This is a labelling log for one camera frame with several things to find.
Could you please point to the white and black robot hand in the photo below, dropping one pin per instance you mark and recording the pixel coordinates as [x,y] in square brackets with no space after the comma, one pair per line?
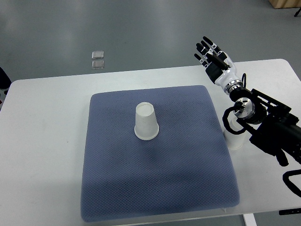
[218,65]

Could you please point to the white paper cup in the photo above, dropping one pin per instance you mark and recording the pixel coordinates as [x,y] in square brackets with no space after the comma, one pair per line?
[146,126]
[234,142]

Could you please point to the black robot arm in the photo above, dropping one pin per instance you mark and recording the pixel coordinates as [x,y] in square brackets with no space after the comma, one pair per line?
[272,127]

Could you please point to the wooden box corner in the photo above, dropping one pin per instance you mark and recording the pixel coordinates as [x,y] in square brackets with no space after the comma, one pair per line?
[277,4]

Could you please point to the white paper cup on mat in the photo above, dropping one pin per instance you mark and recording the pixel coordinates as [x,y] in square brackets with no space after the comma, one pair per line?
[146,126]

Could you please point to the black tripod leg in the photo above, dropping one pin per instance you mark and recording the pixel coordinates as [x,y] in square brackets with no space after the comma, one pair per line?
[297,13]

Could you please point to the blue textured cushion mat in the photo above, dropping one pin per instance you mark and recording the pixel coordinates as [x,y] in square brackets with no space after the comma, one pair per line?
[186,167]

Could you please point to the upper floor socket plate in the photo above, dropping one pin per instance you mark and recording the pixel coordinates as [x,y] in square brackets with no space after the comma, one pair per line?
[98,54]

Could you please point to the white table leg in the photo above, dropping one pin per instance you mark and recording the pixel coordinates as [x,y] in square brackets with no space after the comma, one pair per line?
[249,219]

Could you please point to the black table control panel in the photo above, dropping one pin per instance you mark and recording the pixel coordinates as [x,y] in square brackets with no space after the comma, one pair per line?
[290,211]

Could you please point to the dark object at left edge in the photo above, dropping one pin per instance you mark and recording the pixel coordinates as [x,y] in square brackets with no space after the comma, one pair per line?
[5,81]

